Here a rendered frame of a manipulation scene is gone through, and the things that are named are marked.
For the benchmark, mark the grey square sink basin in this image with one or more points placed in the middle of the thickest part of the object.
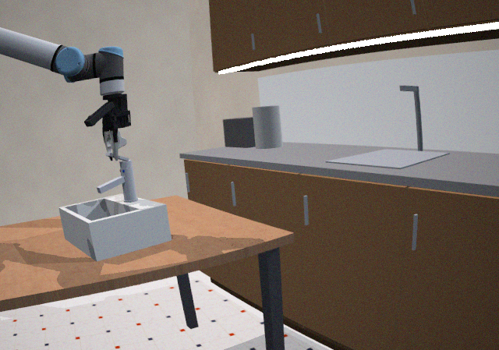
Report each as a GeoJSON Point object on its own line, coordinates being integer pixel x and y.
{"type": "Point", "coordinates": [101, 237]}

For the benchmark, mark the grey mixer tap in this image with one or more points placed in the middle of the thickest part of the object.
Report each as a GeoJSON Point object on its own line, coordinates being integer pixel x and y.
{"type": "Point", "coordinates": [126, 179]}

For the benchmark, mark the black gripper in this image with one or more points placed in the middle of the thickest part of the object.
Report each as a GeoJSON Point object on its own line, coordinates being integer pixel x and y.
{"type": "Point", "coordinates": [111, 121]}

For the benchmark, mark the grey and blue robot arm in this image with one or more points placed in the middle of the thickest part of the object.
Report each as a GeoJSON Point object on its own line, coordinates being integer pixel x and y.
{"type": "Point", "coordinates": [107, 64]}

